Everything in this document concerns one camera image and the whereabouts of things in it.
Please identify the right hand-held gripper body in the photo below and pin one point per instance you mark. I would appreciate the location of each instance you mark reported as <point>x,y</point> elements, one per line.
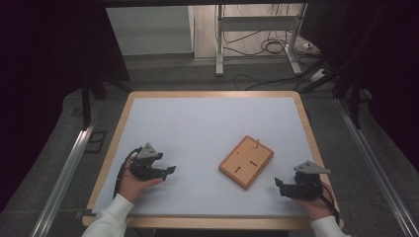
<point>306,186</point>

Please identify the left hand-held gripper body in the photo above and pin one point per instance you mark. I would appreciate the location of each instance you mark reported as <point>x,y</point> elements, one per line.
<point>144,168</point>

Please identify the wooden picture frame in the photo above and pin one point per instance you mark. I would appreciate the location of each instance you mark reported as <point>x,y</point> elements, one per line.
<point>245,163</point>

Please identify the person's left hand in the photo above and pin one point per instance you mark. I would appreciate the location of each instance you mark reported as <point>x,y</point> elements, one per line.
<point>131,186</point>

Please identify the person's right hand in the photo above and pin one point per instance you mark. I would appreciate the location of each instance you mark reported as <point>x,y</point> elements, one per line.
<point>318,206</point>

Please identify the white table mat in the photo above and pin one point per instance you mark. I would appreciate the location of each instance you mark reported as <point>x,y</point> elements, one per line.
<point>204,131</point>

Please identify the black floor socket cover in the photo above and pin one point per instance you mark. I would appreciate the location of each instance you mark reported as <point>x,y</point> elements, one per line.
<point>96,141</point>

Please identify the black metal stand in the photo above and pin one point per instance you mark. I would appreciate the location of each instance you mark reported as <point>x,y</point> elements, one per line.
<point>86,105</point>
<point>355,102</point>

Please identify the white power strip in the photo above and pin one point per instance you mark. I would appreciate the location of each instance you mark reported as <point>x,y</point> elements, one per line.
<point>318,75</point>

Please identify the white panel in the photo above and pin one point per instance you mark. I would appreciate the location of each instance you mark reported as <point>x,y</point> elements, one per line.
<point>150,29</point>

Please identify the dark curtain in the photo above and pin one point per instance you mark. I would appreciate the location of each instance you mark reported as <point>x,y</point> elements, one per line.
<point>39,82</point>
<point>388,72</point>

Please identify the aluminium rail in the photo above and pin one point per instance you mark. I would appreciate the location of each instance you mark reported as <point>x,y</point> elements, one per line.
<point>61,184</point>
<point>375,171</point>

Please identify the white metal desk frame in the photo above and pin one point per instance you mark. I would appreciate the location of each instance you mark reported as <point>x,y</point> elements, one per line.
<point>257,23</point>

